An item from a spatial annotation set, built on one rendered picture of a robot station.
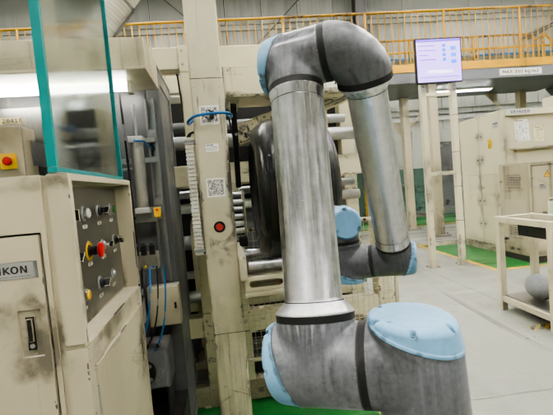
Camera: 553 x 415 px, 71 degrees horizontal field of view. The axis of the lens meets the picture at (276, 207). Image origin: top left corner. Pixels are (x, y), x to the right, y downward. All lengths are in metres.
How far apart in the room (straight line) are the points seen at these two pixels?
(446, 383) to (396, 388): 0.08
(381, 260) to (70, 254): 0.75
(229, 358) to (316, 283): 1.05
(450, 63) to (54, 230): 5.13
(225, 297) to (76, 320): 0.80
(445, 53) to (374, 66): 4.76
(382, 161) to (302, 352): 0.45
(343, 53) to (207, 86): 0.91
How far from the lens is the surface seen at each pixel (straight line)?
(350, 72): 0.81
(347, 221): 1.06
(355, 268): 1.08
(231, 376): 1.75
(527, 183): 5.62
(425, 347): 0.66
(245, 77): 1.91
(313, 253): 0.71
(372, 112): 0.85
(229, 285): 1.62
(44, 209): 0.94
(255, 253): 1.80
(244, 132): 2.00
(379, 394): 0.70
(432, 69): 5.43
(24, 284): 0.96
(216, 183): 1.57
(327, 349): 0.70
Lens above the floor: 1.20
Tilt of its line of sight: 3 degrees down
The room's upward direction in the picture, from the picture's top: 5 degrees counter-clockwise
